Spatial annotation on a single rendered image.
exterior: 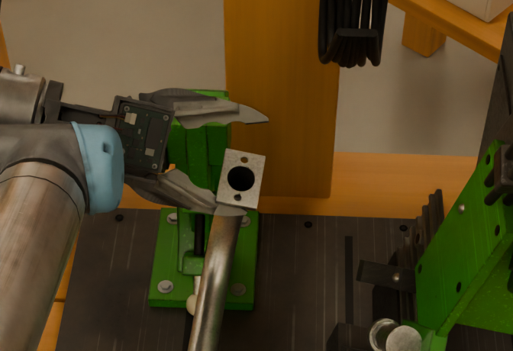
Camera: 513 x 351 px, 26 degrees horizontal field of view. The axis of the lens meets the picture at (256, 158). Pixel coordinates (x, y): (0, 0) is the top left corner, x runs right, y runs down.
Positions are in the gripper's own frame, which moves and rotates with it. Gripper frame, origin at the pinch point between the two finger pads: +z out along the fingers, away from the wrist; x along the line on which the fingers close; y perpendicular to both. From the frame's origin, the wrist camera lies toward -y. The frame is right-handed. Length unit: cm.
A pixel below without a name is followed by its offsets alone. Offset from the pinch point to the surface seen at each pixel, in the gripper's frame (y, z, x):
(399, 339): -0.5, 19.1, -13.7
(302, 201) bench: -42.3, 14.6, -4.2
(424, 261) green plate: -6.1, 21.6, -5.9
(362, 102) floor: -179, 51, 19
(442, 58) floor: -188, 72, 37
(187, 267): -22.5, -0.9, -13.8
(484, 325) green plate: 2.0, 26.4, -10.3
